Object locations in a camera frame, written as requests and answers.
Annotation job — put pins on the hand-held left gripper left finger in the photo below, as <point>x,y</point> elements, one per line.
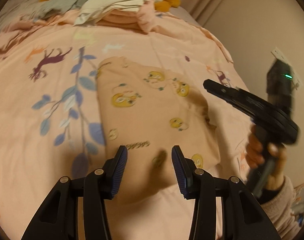
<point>118,172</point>

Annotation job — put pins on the white power strip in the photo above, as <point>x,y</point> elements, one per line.
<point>279,55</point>

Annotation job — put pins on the folded peach clothes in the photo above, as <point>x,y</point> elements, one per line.
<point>119,21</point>

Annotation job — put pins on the pink animal print blanket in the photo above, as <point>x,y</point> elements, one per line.
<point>41,130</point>

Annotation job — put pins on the person's right hand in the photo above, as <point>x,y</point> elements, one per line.
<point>253,152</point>

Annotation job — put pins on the crumpled pink garment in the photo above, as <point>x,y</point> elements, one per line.
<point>19,26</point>

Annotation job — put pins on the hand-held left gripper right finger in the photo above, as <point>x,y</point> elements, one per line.
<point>180,172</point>

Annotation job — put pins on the white garment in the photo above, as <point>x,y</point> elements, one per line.
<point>117,5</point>

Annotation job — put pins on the person's right forearm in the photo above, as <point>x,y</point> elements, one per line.
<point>279,205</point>

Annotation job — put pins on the light pink garment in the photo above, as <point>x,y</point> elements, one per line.
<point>148,17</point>

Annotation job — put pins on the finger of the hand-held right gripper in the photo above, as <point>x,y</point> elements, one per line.
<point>217,87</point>

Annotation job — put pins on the pink cartoon print shirt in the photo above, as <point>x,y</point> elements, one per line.
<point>147,110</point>

